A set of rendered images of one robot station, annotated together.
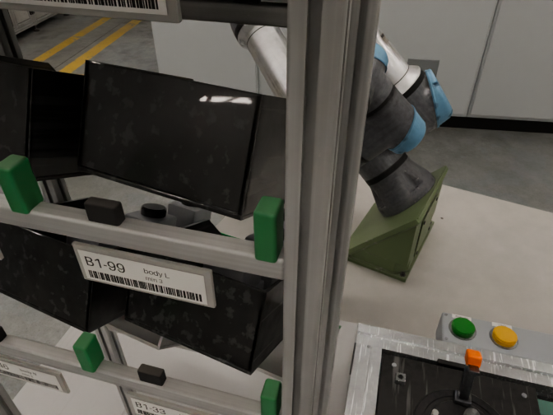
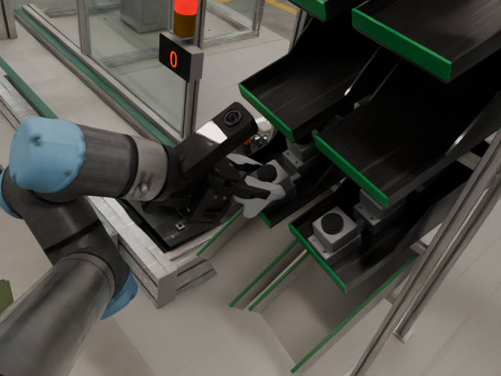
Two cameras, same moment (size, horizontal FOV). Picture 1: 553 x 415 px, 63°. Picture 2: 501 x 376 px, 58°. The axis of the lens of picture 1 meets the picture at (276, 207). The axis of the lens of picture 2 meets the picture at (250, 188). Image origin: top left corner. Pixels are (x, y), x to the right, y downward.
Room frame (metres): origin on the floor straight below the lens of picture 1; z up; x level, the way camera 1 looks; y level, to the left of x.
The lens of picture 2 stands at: (0.96, 0.20, 1.67)
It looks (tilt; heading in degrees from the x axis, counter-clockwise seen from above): 40 degrees down; 205
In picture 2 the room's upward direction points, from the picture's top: 12 degrees clockwise
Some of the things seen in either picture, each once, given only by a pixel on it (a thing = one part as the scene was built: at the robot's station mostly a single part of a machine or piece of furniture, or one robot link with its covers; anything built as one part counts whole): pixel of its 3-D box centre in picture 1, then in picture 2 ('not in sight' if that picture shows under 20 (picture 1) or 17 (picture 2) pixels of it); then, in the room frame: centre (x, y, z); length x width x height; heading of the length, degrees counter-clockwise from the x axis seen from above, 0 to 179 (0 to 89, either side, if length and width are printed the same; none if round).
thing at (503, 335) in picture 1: (504, 338); not in sight; (0.50, -0.40, 0.96); 0.04 x 0.04 x 0.02
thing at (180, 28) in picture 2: not in sight; (184, 22); (0.15, -0.42, 1.28); 0.05 x 0.05 x 0.05
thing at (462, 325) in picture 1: (462, 328); not in sight; (0.52, -0.34, 0.96); 0.04 x 0.04 x 0.02
